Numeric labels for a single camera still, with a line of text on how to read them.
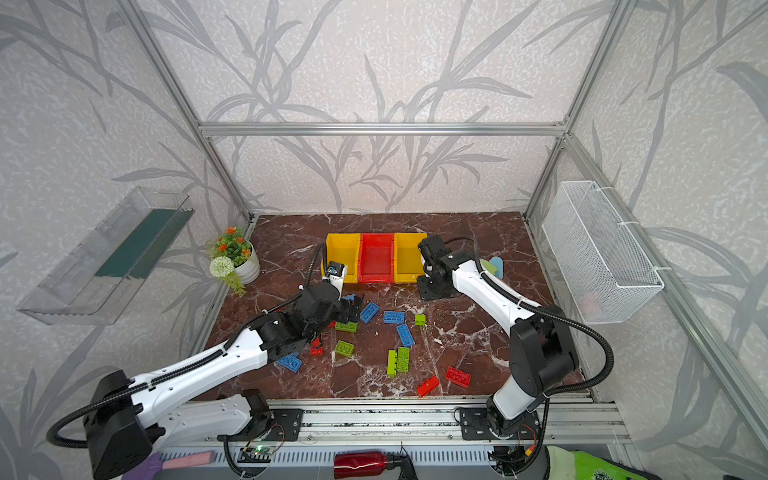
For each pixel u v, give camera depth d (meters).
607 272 0.61
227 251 0.91
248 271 0.95
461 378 0.81
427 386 0.79
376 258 1.06
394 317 0.91
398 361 0.83
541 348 0.44
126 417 0.39
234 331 0.91
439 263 0.63
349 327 0.89
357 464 0.65
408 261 1.09
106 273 0.64
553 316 0.44
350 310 0.71
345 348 0.85
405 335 0.87
